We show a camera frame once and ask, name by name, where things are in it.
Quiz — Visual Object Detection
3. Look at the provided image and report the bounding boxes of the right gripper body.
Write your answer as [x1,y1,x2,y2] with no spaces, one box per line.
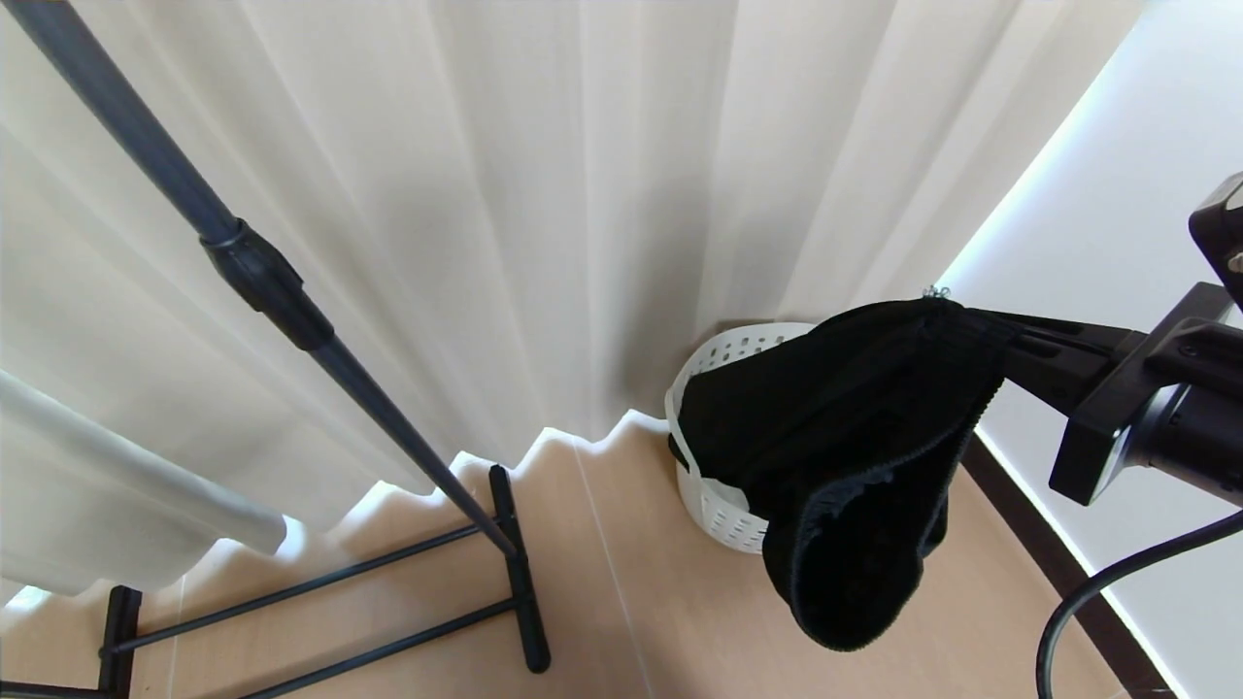
[1049,282,1243,508]

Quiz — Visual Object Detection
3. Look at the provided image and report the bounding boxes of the black shorts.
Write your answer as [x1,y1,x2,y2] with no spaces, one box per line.
[673,284,1021,653]

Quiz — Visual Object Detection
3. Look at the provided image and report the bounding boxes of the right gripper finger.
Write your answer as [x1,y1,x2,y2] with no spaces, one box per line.
[1003,340,1120,417]
[971,309,1149,377]

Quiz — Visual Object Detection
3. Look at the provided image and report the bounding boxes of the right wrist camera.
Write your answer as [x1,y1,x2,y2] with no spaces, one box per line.
[1189,173,1243,314]

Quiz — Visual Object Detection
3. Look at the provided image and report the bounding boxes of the black clothes rack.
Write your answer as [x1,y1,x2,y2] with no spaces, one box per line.
[0,0,553,699]

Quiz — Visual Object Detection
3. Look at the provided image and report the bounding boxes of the white laundry basket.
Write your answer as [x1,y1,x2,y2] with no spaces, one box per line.
[665,322,817,554]

